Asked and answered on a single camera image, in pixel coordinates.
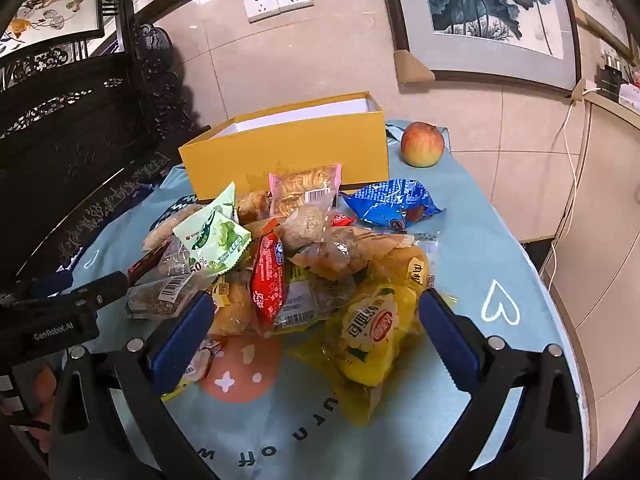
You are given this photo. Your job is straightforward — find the framed ink painting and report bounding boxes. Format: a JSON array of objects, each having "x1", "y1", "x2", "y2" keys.
[{"x1": 562, "y1": 0, "x2": 633, "y2": 61}]

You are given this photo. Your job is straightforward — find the red snack packet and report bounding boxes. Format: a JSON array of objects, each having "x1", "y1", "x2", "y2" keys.
[{"x1": 251, "y1": 232, "x2": 287, "y2": 325}]

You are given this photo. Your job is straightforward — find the clear grain cake packet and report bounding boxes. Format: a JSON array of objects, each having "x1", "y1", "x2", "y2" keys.
[{"x1": 275, "y1": 202, "x2": 358, "y2": 253}]

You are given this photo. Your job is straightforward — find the orange bread packet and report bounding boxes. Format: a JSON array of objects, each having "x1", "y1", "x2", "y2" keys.
[{"x1": 207, "y1": 280, "x2": 261, "y2": 338}]

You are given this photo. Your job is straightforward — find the red yellow apple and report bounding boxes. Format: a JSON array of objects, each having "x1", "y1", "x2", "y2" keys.
[{"x1": 400, "y1": 121, "x2": 446, "y2": 168}]

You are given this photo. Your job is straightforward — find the person's left hand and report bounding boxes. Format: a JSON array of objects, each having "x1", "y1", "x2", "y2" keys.
[{"x1": 0, "y1": 362, "x2": 57, "y2": 456}]

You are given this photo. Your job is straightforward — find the green white snack packet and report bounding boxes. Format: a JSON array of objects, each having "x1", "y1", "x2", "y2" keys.
[{"x1": 172, "y1": 181, "x2": 252, "y2": 276}]

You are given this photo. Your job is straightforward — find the clear yellow packet with barcode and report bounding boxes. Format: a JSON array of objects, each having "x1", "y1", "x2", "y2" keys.
[{"x1": 272, "y1": 265, "x2": 358, "y2": 332}]

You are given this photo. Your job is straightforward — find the brown bun packet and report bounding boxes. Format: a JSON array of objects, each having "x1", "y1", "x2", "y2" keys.
[{"x1": 235, "y1": 190, "x2": 273, "y2": 226}]

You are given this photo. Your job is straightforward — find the small round white packet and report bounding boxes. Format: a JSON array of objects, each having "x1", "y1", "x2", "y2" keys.
[{"x1": 175, "y1": 340, "x2": 226, "y2": 396}]

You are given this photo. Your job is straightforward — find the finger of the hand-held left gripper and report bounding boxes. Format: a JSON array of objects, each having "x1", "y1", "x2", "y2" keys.
[
  {"x1": 0, "y1": 270, "x2": 76, "y2": 307},
  {"x1": 70, "y1": 271, "x2": 128, "y2": 309}
]

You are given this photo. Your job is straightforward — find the black device on cabinet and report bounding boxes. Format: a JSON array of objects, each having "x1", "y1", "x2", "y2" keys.
[{"x1": 599, "y1": 51, "x2": 627, "y2": 99}]

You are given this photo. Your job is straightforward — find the dark brown snack bar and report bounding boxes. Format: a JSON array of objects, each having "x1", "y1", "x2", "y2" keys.
[{"x1": 127, "y1": 247, "x2": 176, "y2": 282}]

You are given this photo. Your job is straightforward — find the small yellow snack packet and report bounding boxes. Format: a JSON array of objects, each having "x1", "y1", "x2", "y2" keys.
[{"x1": 385, "y1": 245, "x2": 458, "y2": 306}]

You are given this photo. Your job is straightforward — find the blue snack packet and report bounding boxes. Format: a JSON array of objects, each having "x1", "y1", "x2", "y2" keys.
[{"x1": 341, "y1": 179, "x2": 445, "y2": 228}]

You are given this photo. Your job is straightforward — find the tan pastry packet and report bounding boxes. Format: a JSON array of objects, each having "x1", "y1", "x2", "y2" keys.
[{"x1": 290, "y1": 225, "x2": 416, "y2": 281}]

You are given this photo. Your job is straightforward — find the framed lotus painting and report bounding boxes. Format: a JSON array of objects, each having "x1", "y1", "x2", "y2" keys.
[{"x1": 375, "y1": 0, "x2": 583, "y2": 93}]

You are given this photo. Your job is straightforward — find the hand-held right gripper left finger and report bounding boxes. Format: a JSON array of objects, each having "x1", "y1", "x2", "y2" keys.
[{"x1": 49, "y1": 290, "x2": 221, "y2": 480}]

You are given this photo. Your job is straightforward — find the light brown biscuit packet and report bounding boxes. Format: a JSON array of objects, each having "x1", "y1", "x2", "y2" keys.
[{"x1": 142, "y1": 203, "x2": 201, "y2": 252}]

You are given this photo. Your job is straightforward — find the large yellow bread packet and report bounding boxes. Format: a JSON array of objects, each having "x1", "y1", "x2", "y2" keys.
[{"x1": 287, "y1": 280, "x2": 432, "y2": 428}]

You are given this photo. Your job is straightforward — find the light blue printed tablecloth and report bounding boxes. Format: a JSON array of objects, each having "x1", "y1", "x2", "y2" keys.
[{"x1": 65, "y1": 120, "x2": 587, "y2": 480}]

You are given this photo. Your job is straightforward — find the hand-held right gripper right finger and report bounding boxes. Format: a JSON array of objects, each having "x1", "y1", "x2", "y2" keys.
[{"x1": 415, "y1": 287, "x2": 586, "y2": 480}]

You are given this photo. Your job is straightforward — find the pink edged cracker packet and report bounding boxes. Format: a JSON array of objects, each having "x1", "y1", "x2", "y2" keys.
[{"x1": 268, "y1": 163, "x2": 343, "y2": 218}]

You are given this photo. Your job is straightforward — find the white cable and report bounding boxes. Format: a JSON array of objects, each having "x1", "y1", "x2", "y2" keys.
[{"x1": 541, "y1": 87, "x2": 603, "y2": 292}]

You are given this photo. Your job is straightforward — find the yellow cardboard box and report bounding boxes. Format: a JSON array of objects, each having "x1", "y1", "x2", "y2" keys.
[{"x1": 178, "y1": 91, "x2": 390, "y2": 202}]

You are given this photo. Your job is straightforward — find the beige cabinet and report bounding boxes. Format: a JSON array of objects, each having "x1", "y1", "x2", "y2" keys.
[{"x1": 520, "y1": 92, "x2": 640, "y2": 480}]

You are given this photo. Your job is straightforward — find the red white packet on cabinet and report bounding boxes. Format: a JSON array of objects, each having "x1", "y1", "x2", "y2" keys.
[{"x1": 619, "y1": 71, "x2": 640, "y2": 107}]

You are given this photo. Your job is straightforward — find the cardboard corner protector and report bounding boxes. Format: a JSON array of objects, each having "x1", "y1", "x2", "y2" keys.
[
  {"x1": 571, "y1": 79, "x2": 601, "y2": 102},
  {"x1": 395, "y1": 50, "x2": 435, "y2": 84}
]

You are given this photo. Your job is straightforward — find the dark carved wooden screen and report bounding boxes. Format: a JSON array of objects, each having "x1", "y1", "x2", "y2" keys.
[{"x1": 0, "y1": 0, "x2": 212, "y2": 283}]

